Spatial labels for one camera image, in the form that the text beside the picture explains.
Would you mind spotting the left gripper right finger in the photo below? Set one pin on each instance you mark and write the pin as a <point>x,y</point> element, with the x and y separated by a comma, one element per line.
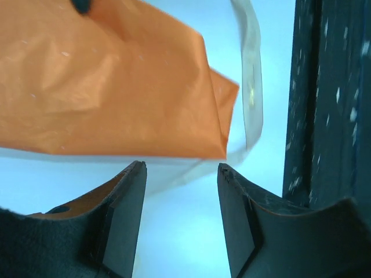
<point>268,236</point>

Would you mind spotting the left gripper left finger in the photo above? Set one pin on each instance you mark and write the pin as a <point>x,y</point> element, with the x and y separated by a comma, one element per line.
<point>94,235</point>

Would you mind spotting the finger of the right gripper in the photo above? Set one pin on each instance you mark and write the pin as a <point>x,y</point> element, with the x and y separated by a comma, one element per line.
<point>82,6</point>

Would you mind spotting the orange wrapping paper sheet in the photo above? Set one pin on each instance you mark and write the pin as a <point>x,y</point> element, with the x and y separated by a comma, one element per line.
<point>125,79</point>

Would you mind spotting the cream ribbon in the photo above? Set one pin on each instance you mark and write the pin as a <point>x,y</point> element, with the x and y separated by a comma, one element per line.
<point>252,99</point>

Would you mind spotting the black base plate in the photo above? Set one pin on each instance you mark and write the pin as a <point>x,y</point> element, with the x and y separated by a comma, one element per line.
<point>328,136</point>

